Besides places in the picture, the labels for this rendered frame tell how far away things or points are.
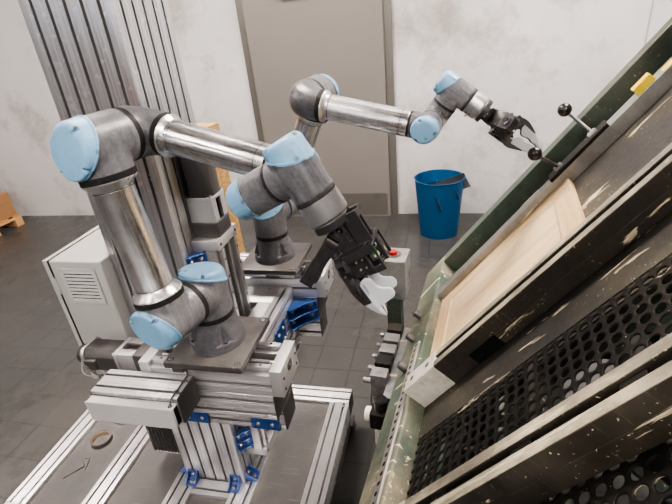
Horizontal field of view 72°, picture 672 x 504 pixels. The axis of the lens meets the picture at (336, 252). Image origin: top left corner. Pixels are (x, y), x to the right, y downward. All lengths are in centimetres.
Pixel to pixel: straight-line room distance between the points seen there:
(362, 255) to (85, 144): 56
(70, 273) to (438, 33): 345
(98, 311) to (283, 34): 329
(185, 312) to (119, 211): 27
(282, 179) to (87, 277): 95
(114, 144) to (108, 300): 68
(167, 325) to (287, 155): 54
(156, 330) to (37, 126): 512
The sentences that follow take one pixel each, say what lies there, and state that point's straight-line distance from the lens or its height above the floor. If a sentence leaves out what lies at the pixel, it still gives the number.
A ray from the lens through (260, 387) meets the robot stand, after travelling 131.
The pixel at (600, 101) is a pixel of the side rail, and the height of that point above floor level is 150.
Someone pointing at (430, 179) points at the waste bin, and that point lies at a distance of 426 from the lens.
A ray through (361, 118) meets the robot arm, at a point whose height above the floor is 154.
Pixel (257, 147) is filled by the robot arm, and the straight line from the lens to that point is 94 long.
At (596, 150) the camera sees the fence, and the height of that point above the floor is 142.
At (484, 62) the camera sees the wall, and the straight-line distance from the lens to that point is 431.
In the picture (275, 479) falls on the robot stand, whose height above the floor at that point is 21.
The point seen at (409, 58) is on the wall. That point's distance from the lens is 430.
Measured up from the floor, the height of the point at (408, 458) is 89.
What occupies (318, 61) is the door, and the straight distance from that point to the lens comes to 437.
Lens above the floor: 181
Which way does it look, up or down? 27 degrees down
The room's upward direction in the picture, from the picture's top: 6 degrees counter-clockwise
